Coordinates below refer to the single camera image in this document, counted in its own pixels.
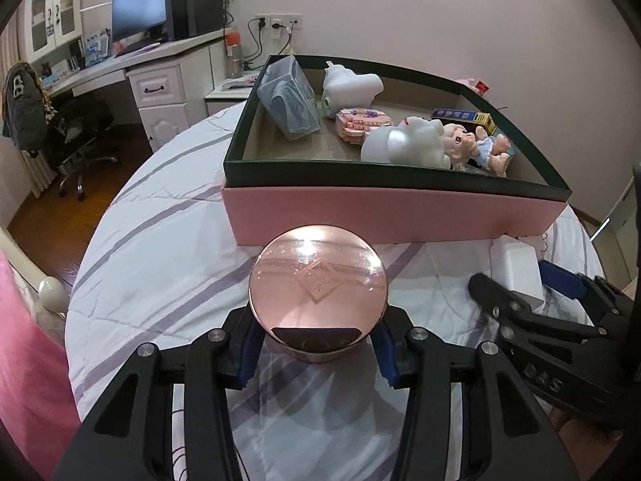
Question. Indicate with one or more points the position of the pink building block toy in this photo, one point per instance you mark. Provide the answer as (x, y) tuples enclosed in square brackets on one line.
[(358, 123)]

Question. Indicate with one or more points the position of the blue and white desk boxes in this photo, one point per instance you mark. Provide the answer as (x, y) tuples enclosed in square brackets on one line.
[(96, 50)]

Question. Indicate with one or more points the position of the pink storage box green rim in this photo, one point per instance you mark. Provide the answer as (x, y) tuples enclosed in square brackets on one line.
[(350, 215)]

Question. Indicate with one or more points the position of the clear bottle with orange cap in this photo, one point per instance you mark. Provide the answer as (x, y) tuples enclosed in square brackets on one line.
[(234, 55)]

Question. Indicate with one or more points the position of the white hutch cabinet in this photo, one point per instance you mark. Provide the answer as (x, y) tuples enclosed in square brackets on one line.
[(52, 10)]

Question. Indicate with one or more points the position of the white door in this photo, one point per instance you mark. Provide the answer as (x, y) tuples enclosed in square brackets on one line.
[(623, 220)]

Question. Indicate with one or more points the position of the white desk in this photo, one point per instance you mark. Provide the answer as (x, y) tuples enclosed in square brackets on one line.
[(100, 72)]

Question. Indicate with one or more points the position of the white radiator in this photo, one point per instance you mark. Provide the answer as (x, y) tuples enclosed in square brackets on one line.
[(40, 175)]

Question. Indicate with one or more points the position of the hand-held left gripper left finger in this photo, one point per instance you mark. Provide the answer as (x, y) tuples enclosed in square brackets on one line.
[(245, 360)]

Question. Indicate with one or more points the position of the pearl white figurine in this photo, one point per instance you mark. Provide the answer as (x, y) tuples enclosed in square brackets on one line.
[(400, 143)]

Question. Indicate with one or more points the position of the small doll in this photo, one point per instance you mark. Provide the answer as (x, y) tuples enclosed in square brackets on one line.
[(463, 143)]

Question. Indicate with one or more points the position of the rose gold compact case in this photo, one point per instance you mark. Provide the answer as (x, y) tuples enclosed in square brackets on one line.
[(315, 280)]

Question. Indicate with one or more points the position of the white wall outlet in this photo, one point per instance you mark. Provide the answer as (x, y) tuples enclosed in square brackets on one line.
[(278, 21)]

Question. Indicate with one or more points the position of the black computer monitor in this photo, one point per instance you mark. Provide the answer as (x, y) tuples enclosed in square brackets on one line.
[(140, 10)]

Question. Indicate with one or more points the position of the white bedpost knob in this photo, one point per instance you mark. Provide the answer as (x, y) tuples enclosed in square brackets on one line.
[(52, 295)]

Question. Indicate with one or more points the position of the black computer tower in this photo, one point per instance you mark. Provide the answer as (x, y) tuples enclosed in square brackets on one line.
[(195, 2)]

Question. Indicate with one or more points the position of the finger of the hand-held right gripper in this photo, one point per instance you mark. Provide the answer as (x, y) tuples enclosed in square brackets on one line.
[(506, 300), (561, 278)]

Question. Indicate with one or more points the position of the clear plastic floss box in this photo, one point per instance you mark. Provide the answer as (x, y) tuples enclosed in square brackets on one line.
[(288, 100)]

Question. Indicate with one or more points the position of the black white patterned jacket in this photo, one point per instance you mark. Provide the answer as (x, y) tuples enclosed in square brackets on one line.
[(25, 105)]

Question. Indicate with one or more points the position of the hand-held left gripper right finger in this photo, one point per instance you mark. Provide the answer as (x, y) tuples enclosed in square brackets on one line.
[(388, 360)]

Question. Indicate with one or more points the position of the black office chair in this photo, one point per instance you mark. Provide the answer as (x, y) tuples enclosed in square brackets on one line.
[(82, 130)]

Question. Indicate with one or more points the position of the pink plush toy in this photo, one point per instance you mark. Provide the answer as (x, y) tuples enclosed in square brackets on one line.
[(465, 83)]

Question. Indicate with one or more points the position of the small white box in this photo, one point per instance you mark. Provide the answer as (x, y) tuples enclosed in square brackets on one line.
[(518, 270)]

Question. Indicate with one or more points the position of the white drawer cabinet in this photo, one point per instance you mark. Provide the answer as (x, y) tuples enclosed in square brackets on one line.
[(160, 105)]

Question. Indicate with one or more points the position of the white plug device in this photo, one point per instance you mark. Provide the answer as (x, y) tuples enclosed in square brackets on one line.
[(350, 87)]

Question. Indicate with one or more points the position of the white nightstand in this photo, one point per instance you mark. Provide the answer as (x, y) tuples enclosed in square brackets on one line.
[(228, 91)]

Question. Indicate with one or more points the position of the narrow blue box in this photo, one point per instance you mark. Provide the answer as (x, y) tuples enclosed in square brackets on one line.
[(460, 114)]

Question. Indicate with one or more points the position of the red toy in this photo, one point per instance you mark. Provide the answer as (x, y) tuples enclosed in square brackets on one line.
[(481, 87)]

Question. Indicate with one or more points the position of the pink blanket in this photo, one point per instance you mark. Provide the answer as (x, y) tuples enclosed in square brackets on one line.
[(30, 386)]

